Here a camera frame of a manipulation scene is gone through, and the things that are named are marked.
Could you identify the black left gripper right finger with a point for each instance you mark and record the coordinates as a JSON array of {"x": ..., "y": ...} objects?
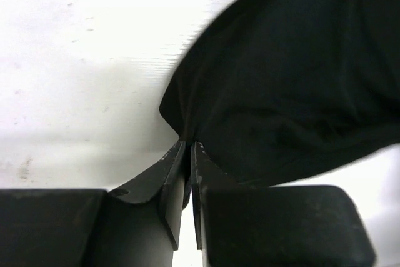
[{"x": 279, "y": 226}]

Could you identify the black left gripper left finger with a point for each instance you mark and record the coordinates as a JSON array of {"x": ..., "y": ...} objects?
[{"x": 136, "y": 224}]

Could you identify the black tank top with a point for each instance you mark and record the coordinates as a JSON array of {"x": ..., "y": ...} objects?
[{"x": 282, "y": 90}]

